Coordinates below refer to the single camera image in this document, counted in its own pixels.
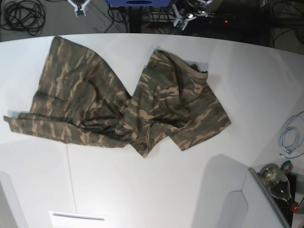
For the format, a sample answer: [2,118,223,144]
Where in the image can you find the camouflage t-shirt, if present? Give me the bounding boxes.
[4,37,231,157]

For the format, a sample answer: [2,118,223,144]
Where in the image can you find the blue box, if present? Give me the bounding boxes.
[106,0,174,7]

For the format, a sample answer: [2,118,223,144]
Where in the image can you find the clear plastic bottle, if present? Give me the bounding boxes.
[259,163,300,213]

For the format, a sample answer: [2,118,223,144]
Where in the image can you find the green tape roll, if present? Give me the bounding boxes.
[281,160,293,173]

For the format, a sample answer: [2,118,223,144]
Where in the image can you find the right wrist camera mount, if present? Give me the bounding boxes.
[67,0,90,17]

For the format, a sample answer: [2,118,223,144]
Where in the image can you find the white coiled cable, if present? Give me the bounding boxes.
[278,111,304,158]

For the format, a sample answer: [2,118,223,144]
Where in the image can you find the black coiled cable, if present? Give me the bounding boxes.
[0,0,47,36]

